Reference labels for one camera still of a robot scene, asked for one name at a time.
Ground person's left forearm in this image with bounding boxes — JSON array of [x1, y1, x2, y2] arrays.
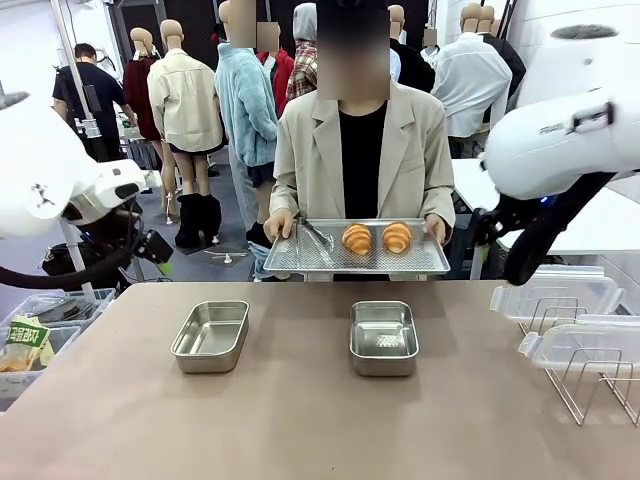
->
[[423, 185, 457, 225]]

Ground metal mannequin stand base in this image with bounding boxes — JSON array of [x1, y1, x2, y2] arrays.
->
[[204, 247, 250, 265]]

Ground man in black clothes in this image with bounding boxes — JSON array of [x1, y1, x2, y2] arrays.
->
[[52, 43, 127, 162]]

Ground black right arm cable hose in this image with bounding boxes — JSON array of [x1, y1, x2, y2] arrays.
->
[[502, 169, 621, 287]]

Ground person's left hand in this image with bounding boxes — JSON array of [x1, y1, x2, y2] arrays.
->
[[422, 213, 448, 246]]

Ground white stand post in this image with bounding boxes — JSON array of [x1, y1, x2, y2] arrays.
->
[[58, 219, 97, 301]]

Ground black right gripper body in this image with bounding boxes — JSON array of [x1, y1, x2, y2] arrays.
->
[[471, 204, 507, 249]]

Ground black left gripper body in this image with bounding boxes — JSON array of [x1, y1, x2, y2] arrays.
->
[[133, 229, 175, 265]]

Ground person's right forearm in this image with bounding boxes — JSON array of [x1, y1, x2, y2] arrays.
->
[[269, 185, 302, 222]]

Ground mannequin in plaid hooded shirt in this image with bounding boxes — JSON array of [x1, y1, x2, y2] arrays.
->
[[285, 3, 321, 101]]

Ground mannequin in black coat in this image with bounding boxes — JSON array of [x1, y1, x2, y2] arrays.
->
[[387, 4, 437, 95]]

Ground steel tongs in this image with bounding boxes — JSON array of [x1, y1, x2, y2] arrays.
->
[[296, 219, 335, 267]]

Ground golden croissant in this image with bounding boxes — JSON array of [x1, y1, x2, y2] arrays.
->
[[381, 221, 414, 254], [341, 223, 374, 257]]

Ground person's right hand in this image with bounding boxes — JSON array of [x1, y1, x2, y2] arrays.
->
[[263, 209, 293, 244]]

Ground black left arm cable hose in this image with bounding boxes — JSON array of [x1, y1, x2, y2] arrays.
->
[[0, 209, 147, 290]]

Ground mannequin in white shirt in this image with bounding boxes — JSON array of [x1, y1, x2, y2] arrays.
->
[[429, 3, 514, 137]]

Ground clear storage bin with snacks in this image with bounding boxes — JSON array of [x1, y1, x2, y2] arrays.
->
[[0, 324, 84, 414]]

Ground mannequin in red jacket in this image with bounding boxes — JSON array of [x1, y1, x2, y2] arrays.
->
[[256, 22, 296, 105]]

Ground metal wire lid rack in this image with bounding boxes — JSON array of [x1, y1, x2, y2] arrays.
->
[[518, 296, 640, 427]]

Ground grey metal pole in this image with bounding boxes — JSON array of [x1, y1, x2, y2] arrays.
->
[[54, 0, 104, 161]]

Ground green snack bag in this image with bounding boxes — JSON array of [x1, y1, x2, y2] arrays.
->
[[3, 313, 54, 372]]

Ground clear storage bin with clutter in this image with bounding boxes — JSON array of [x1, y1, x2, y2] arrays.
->
[[0, 287, 117, 332]]

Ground perforated steel baking tray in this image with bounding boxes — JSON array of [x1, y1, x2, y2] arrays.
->
[[263, 217, 452, 275]]

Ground black fur boot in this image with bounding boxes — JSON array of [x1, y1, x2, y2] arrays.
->
[[199, 193, 223, 242], [174, 193, 205, 249]]

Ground clear plastic container lid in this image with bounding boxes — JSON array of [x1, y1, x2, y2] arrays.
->
[[518, 314, 640, 374], [489, 264, 626, 322]]

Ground blue denim jeans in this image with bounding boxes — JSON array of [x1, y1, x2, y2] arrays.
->
[[248, 239, 291, 282]]

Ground mannequin in black jacket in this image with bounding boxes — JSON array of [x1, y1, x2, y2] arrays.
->
[[479, 5, 528, 115]]

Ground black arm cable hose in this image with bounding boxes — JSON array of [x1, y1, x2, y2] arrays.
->
[[0, 209, 147, 290], [502, 169, 621, 287]]

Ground mannequin in cream jacket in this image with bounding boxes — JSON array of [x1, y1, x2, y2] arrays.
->
[[146, 18, 225, 201]]

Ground rectangular steel container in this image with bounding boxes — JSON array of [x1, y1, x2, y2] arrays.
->
[[348, 300, 421, 378], [170, 300, 250, 375]]

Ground mannequin in red dress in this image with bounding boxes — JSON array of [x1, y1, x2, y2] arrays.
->
[[123, 27, 177, 225]]

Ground mannequin in blue fleece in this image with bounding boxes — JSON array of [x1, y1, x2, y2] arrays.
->
[[214, 0, 279, 241]]

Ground person in beige blazer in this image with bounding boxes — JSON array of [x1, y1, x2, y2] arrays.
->
[[269, 0, 457, 282]]

